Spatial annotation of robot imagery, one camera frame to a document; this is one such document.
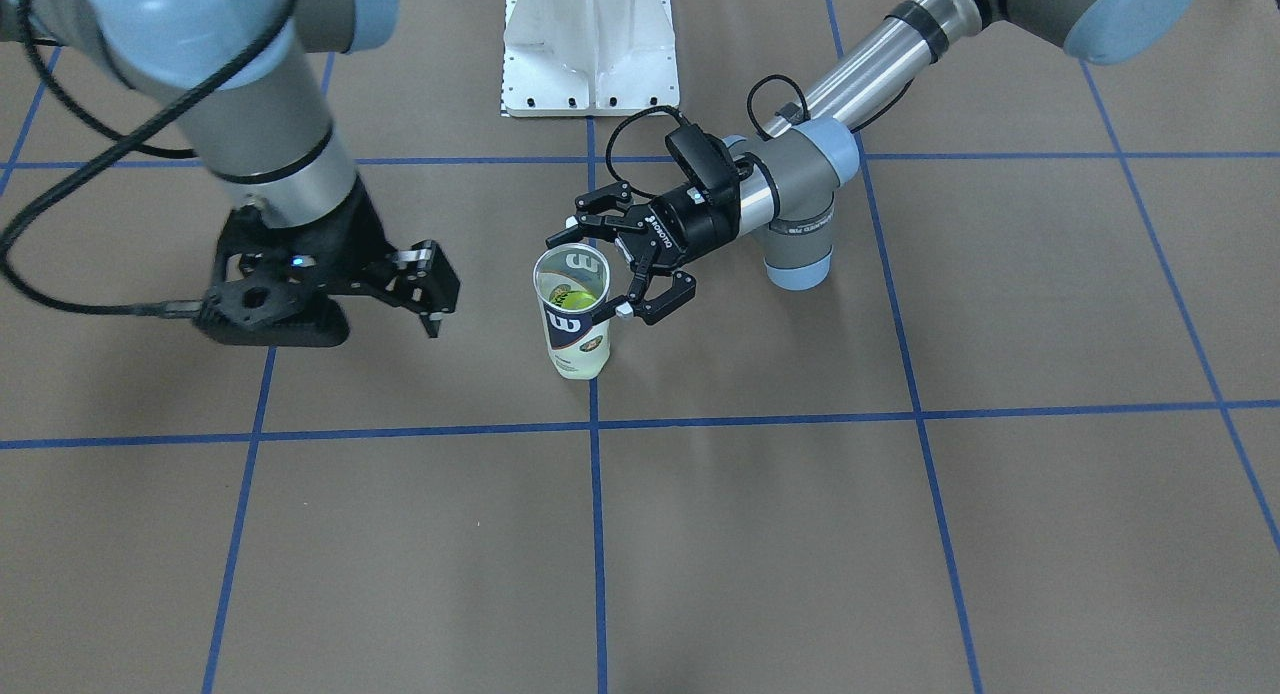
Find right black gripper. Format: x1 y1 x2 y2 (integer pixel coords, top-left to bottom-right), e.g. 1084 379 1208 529
215 184 461 338

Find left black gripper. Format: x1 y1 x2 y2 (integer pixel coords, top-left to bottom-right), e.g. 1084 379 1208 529
547 179 742 327

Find clear tennis ball can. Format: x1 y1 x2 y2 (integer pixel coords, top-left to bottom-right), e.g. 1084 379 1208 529
532 243 611 380

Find yellow tennis ball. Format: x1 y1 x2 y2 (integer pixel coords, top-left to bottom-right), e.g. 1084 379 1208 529
549 284 598 312

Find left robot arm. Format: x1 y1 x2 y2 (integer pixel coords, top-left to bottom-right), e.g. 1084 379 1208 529
547 0 1193 334

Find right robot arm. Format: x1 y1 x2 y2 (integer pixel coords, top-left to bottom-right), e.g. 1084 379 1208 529
3 0 460 348

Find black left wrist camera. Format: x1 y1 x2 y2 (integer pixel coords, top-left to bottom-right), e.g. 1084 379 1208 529
666 124 741 206

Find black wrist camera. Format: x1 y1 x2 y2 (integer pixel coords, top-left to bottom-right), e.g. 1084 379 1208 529
666 124 741 206
193 266 349 348

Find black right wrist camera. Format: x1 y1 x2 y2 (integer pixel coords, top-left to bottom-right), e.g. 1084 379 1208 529
193 266 349 348

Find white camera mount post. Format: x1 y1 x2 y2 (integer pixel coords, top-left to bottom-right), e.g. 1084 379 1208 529
500 0 681 117

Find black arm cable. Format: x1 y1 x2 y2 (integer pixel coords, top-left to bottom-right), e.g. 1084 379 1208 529
0 0 301 318

